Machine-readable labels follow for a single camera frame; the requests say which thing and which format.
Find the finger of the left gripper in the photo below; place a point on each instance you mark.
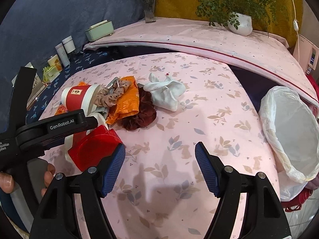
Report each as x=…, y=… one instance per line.
x=50, y=132

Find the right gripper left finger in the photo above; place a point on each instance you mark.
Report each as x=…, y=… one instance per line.
x=56, y=216

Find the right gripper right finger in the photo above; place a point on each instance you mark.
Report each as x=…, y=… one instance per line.
x=263, y=215

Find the red paper cup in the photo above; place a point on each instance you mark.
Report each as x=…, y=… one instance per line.
x=80, y=97

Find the orange snack wrapper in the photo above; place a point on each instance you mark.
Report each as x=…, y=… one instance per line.
x=127, y=105

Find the dark red velvet scrunchie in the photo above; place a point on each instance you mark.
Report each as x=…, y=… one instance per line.
x=146, y=114

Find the white trash bag bin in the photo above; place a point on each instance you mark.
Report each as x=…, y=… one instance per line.
x=292, y=132

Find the person's left hand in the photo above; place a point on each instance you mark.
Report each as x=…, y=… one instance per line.
x=7, y=183

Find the navy floral cloth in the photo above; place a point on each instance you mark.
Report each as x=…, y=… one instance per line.
x=83, y=61

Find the red bag on floor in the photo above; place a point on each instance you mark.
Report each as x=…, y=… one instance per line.
x=296, y=203

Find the white booklet box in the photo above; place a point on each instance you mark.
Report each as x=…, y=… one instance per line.
x=37, y=88

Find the green yellow small pouch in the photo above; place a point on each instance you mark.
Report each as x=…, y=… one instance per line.
x=50, y=73

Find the yellow printed small box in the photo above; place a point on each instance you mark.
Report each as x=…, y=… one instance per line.
x=54, y=61

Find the beige scrunchie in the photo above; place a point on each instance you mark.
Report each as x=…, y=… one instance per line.
x=108, y=96

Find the white cylindrical jar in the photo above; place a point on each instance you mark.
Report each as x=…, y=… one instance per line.
x=68, y=44

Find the pink rabbit print tablecloth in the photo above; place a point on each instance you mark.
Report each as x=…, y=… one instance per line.
x=160, y=191

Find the green tissue box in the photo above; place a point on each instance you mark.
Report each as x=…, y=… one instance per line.
x=99, y=30

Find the blue backdrop cloth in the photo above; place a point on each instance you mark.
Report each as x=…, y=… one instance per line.
x=32, y=28

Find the white crumpled cloth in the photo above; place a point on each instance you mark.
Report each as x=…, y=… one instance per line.
x=165, y=94

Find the red cushion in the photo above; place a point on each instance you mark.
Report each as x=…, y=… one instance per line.
x=314, y=84

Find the pale pink speckled cloth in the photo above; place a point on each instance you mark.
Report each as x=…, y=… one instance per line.
x=263, y=53

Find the mustard yellow backdrop cloth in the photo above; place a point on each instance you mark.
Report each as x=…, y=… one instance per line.
x=186, y=9

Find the white pot green plant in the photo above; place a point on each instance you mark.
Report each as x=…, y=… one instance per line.
x=267, y=15

